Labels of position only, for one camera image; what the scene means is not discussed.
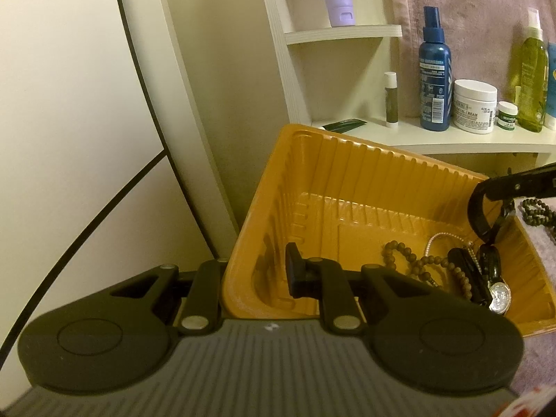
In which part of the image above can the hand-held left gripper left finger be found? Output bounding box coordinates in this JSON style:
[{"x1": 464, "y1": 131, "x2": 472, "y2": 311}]
[{"x1": 108, "y1": 258, "x2": 227, "y2": 335}]

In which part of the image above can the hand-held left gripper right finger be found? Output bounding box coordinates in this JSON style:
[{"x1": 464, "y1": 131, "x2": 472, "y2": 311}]
[{"x1": 285, "y1": 242, "x2": 440, "y2": 332}]

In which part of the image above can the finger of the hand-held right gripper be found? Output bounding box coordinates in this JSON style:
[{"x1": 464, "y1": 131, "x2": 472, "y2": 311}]
[{"x1": 484, "y1": 165, "x2": 556, "y2": 203}]

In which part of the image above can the white pearl necklace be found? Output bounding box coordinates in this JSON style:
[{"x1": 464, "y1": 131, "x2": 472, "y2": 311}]
[{"x1": 423, "y1": 232, "x2": 483, "y2": 274}]

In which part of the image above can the black hair clip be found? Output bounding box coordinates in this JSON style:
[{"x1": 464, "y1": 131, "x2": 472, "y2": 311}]
[{"x1": 447, "y1": 247, "x2": 493, "y2": 305}]

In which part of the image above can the brown bead bracelet with tassel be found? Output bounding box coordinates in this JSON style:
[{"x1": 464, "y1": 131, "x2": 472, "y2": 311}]
[{"x1": 381, "y1": 239, "x2": 479, "y2": 301}]

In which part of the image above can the orange ribbed plastic tray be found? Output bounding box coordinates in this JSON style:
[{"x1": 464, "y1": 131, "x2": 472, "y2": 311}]
[{"x1": 219, "y1": 124, "x2": 556, "y2": 340}]

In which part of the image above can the black strap wristwatch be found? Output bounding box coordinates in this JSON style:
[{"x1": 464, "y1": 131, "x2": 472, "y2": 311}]
[{"x1": 467, "y1": 178, "x2": 517, "y2": 316}]

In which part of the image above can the small green label jar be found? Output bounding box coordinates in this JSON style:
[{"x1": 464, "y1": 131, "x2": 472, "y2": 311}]
[{"x1": 496, "y1": 101, "x2": 519, "y2": 130}]

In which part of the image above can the white cream jar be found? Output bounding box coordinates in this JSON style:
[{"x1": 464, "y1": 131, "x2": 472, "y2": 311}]
[{"x1": 452, "y1": 79, "x2": 498, "y2": 134}]

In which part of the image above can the cream wooden shelf unit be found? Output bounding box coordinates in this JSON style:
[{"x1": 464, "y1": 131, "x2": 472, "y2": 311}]
[{"x1": 256, "y1": 0, "x2": 556, "y2": 171}]

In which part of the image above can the blue and white tube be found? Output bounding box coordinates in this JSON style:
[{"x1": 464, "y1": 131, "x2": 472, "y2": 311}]
[{"x1": 543, "y1": 42, "x2": 556, "y2": 131}]

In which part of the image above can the green spray bottle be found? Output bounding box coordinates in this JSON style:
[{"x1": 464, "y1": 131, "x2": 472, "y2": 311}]
[{"x1": 516, "y1": 8, "x2": 549, "y2": 133}]

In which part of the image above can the blue spray bottle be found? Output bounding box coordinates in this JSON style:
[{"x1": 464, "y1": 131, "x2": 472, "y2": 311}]
[{"x1": 419, "y1": 6, "x2": 452, "y2": 132}]

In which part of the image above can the white and green lip balm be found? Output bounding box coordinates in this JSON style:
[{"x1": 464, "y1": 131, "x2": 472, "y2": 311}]
[{"x1": 383, "y1": 72, "x2": 399, "y2": 129}]

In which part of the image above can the dark green tube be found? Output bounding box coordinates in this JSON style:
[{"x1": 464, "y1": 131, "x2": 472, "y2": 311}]
[{"x1": 324, "y1": 118, "x2": 368, "y2": 133}]

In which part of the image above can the lavender table towel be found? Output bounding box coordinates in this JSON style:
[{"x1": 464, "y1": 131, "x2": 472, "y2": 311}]
[{"x1": 517, "y1": 197, "x2": 556, "y2": 402}]

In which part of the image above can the pink hanging towel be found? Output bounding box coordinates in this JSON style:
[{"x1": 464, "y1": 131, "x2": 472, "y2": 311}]
[{"x1": 386, "y1": 0, "x2": 556, "y2": 121}]

